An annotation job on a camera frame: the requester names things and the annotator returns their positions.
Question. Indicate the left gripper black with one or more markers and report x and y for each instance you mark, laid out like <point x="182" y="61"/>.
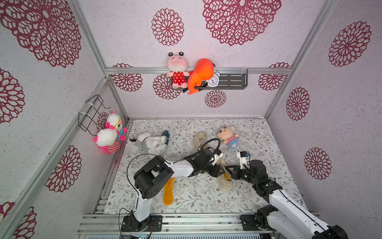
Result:
<point x="216" y="170"/>

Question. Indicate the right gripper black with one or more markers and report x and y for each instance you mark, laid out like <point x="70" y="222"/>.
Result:
<point x="237" y="172"/>

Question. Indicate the beige lace sneaker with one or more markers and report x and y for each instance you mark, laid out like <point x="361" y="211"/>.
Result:
<point x="199" y="140"/>
<point x="223" y="184"/>

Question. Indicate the yellow insole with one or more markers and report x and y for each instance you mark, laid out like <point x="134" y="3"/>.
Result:
<point x="227" y="176"/>
<point x="168" y="196"/>

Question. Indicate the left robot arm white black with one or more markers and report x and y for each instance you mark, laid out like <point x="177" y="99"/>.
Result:
<point x="152" y="177"/>

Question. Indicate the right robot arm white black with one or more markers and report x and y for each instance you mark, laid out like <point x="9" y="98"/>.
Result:
<point x="283" y="214"/>

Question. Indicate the doll plush striped shirt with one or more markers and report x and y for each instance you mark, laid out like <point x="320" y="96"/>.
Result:
<point x="229" y="137"/>

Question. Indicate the teal handheld device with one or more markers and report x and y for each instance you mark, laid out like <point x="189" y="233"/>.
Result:
<point x="167" y="135"/>

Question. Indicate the white fluffy plush dog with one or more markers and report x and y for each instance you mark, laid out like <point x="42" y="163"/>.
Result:
<point x="151" y="144"/>

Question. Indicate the white alarm clock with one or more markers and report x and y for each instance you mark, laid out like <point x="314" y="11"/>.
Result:
<point x="214" y="80"/>

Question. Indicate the orange plush toy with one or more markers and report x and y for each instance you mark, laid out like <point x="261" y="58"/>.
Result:
<point x="203" y="70"/>

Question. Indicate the white plush yellow glasses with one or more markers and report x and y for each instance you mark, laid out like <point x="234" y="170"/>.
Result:
<point x="115" y="122"/>

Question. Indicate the white plush red striped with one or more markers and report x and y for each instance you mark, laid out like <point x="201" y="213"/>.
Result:
<point x="106" y="140"/>

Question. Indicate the pink frog plush red dress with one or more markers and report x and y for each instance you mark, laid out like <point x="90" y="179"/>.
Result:
<point x="177" y="66"/>

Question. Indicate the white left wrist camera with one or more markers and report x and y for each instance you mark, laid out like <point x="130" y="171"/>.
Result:
<point x="216" y="157"/>

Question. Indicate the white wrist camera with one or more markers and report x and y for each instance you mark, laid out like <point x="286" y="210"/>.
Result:
<point x="216" y="157"/>
<point x="244" y="159"/>

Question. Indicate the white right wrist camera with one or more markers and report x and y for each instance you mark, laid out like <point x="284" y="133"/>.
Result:
<point x="244" y="159"/>

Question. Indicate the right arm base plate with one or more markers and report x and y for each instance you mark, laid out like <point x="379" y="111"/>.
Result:
<point x="254" y="222"/>

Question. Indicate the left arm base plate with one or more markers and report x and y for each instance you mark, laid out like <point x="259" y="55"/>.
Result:
<point x="141" y="223"/>

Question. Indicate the grey metal wall shelf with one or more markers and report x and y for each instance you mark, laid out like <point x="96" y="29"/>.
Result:
<point x="229" y="80"/>

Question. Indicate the black wire wall basket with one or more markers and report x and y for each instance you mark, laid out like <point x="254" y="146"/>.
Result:
<point x="94" y="119"/>

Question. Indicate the aluminium front rail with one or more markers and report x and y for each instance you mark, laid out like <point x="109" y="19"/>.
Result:
<point x="211" y="223"/>

